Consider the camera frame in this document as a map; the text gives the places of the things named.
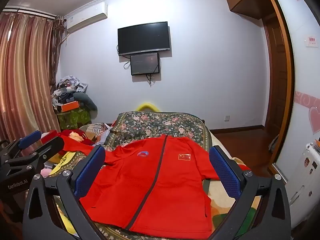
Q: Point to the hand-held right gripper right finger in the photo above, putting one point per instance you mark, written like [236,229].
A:
[225,172]

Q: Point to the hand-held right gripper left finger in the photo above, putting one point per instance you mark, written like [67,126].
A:
[88,172]

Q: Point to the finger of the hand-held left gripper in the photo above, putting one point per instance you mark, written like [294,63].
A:
[51,146]
[30,137]

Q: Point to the red zip jacket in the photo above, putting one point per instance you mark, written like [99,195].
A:
[150,180]

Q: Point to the yellow printed cloth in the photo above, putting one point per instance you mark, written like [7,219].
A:
[62,162]

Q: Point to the dark red plush cloth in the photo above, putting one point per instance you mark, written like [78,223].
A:
[70,133]

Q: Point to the colourful patterned bed sheet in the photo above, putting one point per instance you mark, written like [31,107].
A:
[220,205]

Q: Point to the green floral covered cabinet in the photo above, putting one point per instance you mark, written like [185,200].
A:
[73,118]

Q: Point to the striped patterned cloth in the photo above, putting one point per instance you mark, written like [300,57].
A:
[98,130]

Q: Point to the orange box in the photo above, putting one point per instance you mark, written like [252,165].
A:
[70,106]

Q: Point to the wooden baseboard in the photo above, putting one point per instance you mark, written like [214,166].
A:
[237,129]

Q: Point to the yellow fluffy blanket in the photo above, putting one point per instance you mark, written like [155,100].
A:
[65,221]

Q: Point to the pile of clutter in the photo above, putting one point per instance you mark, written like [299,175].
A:
[72,87]

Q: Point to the striped pink curtain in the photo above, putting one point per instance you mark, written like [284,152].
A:
[25,67]

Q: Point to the white fridge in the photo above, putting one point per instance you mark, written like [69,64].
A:
[305,180]

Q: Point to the green floral blanket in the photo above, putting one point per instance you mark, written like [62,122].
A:
[155,125]

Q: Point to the yellow plastic object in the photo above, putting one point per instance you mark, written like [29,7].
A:
[147,105]

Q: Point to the pink heart sticker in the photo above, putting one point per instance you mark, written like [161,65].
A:
[315,120]

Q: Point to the wooden door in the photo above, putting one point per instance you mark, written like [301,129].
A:
[277,80]

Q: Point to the small black monitor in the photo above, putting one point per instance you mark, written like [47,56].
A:
[145,63]

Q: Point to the white air conditioner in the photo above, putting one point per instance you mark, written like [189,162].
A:
[87,17]

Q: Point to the white wall socket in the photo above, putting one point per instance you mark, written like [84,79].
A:
[227,118]

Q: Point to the curtain rail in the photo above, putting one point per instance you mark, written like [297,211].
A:
[30,12]

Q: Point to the wooden door frame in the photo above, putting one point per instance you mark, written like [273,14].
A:
[288,55]

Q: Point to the black wall television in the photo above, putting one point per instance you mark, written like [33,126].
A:
[143,38]

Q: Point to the pink wall sign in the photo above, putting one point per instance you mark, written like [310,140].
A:
[311,41]

